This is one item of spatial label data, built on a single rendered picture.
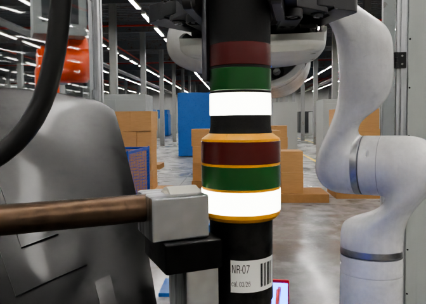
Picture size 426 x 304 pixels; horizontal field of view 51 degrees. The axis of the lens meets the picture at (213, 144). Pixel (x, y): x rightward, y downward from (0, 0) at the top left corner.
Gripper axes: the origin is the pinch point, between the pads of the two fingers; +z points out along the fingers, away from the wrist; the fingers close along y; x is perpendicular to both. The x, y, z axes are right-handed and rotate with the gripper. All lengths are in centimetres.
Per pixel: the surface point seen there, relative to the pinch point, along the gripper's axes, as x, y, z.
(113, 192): -12.0, 8.8, -3.2
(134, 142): -33, 301, -743
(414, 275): -71, -49, -180
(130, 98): 62, 405, -983
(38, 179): -11.0, 12.8, -0.9
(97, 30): 27, 70, -126
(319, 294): -142, -14, -343
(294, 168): -78, 16, -757
